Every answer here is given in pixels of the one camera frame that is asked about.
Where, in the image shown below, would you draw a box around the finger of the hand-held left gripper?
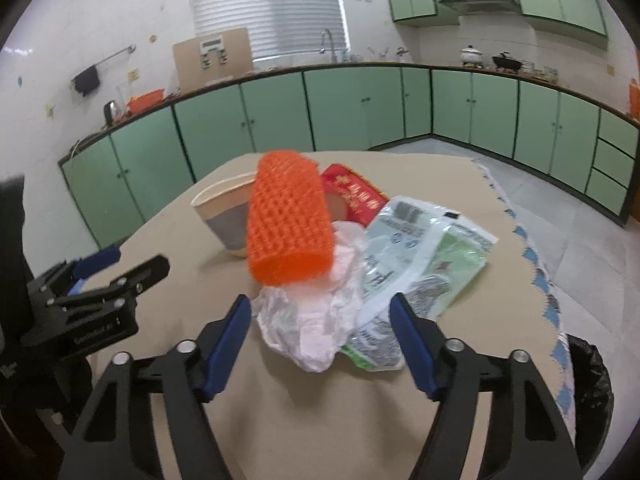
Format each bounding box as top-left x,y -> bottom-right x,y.
47,255 -> 171,313
27,245 -> 123,302

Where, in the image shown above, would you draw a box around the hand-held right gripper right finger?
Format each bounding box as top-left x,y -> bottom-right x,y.
389,292 -> 583,480

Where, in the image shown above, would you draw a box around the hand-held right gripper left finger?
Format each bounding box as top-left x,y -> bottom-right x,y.
57,294 -> 252,480

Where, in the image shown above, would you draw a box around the white thin plastic bag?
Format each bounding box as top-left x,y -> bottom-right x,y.
250,220 -> 371,373

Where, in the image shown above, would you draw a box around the white green packaging bag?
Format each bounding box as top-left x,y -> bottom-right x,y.
342,195 -> 500,372

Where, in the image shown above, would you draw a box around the beige paper cup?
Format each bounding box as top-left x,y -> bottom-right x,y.
190,172 -> 258,259

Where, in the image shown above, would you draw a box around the orange foam fruit net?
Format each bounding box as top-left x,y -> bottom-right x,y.
246,150 -> 335,286

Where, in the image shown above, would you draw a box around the red packet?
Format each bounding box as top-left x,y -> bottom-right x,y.
320,162 -> 390,228

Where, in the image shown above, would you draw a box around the black lined trash bin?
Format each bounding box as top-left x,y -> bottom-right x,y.
565,332 -> 615,480

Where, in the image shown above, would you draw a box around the beige tablecloth with scalloped trim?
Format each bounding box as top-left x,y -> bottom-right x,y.
90,150 -> 571,480

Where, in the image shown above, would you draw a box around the orange plastic basin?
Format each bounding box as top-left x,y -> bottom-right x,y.
126,90 -> 166,115

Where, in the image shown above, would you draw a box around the dark hanging towel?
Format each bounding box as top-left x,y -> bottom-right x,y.
72,66 -> 101,98

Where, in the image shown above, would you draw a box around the brown cardboard box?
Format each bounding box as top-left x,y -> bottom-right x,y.
172,28 -> 254,93

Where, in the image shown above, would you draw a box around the green base cabinets with countertop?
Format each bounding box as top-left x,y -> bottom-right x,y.
57,61 -> 640,248

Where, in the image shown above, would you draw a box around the white window blind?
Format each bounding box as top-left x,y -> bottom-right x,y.
186,0 -> 349,58

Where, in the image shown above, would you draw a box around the black wok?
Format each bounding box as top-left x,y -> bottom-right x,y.
492,52 -> 523,72

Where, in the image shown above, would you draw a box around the row of glass jars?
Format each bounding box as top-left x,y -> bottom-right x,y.
520,61 -> 558,81

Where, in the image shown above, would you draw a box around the black range hood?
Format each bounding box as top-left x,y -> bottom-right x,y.
439,0 -> 521,15

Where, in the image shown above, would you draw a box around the metal towel rail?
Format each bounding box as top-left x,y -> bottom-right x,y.
70,45 -> 137,83

